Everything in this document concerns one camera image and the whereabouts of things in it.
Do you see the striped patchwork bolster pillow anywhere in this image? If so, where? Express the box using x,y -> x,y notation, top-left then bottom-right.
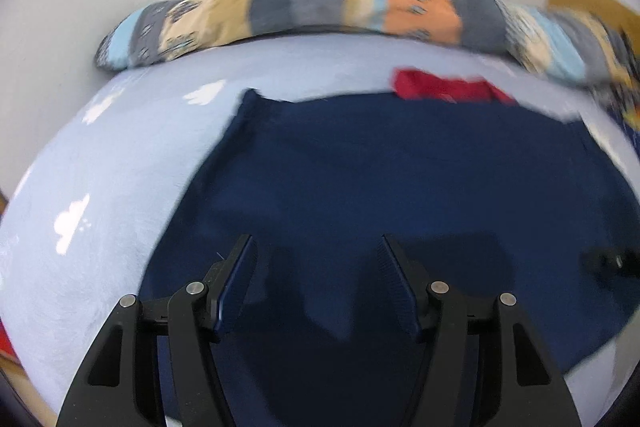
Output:
94,0 -> 640,88

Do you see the navy blue jacket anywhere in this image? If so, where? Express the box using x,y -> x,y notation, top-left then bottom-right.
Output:
137,67 -> 640,427

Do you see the grey red patterned cloth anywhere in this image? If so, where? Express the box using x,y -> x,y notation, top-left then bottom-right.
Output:
600,27 -> 640,88

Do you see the light blue bed sheet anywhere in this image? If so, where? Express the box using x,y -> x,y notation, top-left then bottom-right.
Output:
0,32 -> 640,427

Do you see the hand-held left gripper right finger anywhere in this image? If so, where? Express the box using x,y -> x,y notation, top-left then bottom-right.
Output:
381,234 -> 583,427

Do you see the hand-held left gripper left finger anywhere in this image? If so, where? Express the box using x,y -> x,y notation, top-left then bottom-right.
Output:
56,234 -> 259,427

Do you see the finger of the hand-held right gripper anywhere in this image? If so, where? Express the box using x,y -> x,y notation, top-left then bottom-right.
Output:
580,247 -> 640,290

